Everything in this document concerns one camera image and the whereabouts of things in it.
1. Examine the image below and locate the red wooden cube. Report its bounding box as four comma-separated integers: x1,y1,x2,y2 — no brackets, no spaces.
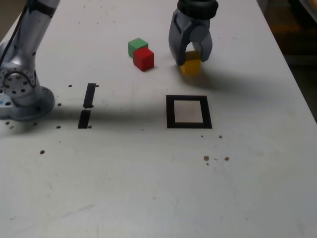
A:
133,47,155,72

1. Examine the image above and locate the black tape square outline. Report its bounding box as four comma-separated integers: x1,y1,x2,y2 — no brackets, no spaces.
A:
165,95,213,129

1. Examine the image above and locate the yellow wooden cube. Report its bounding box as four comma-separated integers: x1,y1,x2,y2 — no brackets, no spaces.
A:
180,50,201,76

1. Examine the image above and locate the green wooden cube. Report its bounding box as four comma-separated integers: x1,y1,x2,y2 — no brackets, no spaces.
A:
127,38,149,58

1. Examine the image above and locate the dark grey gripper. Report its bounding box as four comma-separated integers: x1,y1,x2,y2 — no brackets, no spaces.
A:
168,9,214,66

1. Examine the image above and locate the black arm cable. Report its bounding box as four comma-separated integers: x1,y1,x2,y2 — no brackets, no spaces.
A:
0,4,28,67

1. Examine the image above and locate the dark background furniture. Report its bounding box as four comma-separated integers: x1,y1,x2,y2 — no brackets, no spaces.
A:
257,0,317,65

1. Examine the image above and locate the black tape strip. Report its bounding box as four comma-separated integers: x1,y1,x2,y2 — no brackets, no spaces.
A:
77,83,97,129

